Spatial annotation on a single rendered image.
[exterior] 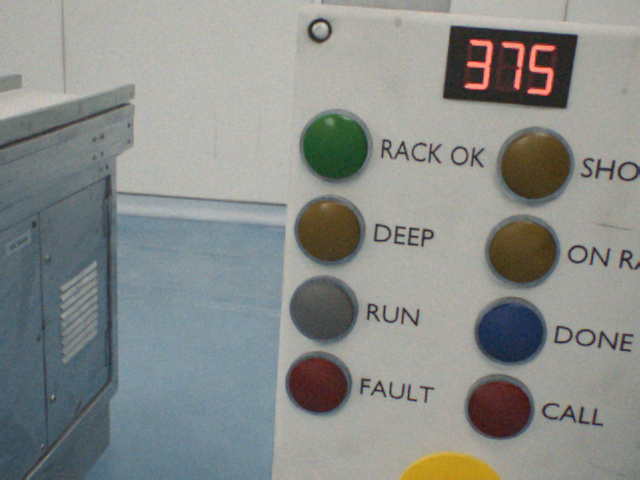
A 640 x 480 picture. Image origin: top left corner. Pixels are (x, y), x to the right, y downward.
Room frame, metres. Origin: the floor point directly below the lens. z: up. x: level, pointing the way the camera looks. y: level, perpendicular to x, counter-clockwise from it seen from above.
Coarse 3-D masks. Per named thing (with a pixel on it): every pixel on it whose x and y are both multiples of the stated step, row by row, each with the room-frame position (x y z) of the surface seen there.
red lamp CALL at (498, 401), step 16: (496, 384) 0.32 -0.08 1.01; (512, 384) 0.32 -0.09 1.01; (480, 400) 0.32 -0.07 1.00; (496, 400) 0.32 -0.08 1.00; (512, 400) 0.32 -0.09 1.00; (528, 400) 0.32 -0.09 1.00; (480, 416) 0.32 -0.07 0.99; (496, 416) 0.32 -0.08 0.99; (512, 416) 0.32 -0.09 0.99; (528, 416) 0.32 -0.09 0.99; (496, 432) 0.32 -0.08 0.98; (512, 432) 0.32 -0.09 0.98
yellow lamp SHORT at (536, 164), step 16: (512, 144) 0.32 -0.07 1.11; (528, 144) 0.32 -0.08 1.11; (544, 144) 0.32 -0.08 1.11; (560, 144) 0.32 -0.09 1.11; (512, 160) 0.32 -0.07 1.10; (528, 160) 0.32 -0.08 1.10; (544, 160) 0.32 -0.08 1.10; (560, 160) 0.32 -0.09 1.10; (512, 176) 0.32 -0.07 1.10; (528, 176) 0.32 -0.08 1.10; (544, 176) 0.32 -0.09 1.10; (560, 176) 0.32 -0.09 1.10; (528, 192) 0.32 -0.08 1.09; (544, 192) 0.32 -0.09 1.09
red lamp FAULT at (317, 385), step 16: (304, 368) 0.33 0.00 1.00; (320, 368) 0.33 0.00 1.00; (336, 368) 0.33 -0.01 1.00; (288, 384) 0.33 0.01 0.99; (304, 384) 0.33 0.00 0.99; (320, 384) 0.33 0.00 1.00; (336, 384) 0.33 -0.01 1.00; (304, 400) 0.33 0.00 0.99; (320, 400) 0.33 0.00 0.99; (336, 400) 0.33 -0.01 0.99
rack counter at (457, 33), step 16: (464, 32) 0.33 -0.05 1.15; (480, 32) 0.33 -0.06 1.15; (496, 32) 0.33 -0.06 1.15; (512, 32) 0.32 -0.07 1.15; (528, 32) 0.32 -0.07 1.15; (544, 32) 0.32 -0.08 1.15; (448, 48) 0.33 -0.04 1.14; (560, 48) 0.32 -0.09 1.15; (576, 48) 0.32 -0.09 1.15; (448, 64) 0.33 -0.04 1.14; (560, 64) 0.32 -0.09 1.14; (448, 80) 0.33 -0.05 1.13; (560, 80) 0.32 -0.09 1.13; (448, 96) 0.33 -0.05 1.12; (464, 96) 0.33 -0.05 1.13; (480, 96) 0.33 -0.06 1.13; (496, 96) 0.33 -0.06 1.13; (512, 96) 0.32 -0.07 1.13; (528, 96) 0.32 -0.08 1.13; (560, 96) 0.32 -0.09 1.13
